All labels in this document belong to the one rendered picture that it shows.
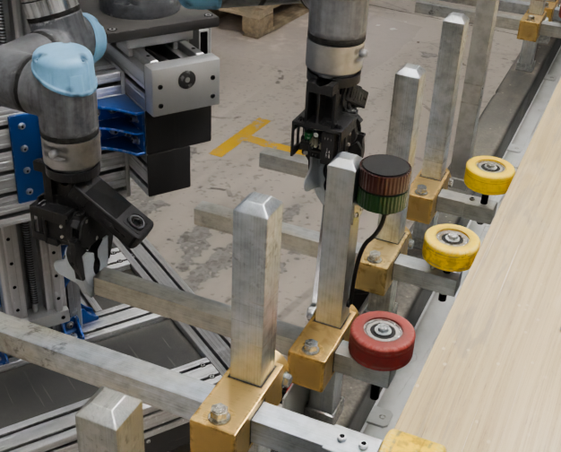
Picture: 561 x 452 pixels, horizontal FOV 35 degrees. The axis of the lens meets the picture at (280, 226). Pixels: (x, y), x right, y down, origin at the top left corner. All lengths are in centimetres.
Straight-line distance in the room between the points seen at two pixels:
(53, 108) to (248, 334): 42
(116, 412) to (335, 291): 53
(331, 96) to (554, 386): 44
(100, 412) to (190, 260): 220
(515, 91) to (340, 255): 137
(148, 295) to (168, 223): 181
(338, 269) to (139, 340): 114
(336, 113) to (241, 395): 44
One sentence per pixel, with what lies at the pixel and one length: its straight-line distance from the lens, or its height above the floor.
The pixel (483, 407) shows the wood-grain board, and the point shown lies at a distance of 104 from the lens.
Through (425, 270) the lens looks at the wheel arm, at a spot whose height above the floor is 85.
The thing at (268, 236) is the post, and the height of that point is 115.
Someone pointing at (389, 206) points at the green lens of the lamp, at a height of 107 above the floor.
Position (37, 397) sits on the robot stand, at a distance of 207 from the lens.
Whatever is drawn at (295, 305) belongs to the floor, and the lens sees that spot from 266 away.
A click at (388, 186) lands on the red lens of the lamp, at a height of 110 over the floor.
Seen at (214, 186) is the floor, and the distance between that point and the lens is 325.
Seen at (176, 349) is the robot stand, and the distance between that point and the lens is 216.
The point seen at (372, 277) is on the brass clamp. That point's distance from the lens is 132.
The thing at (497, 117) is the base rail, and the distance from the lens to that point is 223.
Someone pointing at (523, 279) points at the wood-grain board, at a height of 90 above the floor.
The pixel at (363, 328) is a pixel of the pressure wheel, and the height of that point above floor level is 91.
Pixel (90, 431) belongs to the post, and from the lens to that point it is 66.
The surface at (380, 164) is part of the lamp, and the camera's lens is 104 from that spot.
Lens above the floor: 158
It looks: 31 degrees down
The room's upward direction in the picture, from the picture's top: 3 degrees clockwise
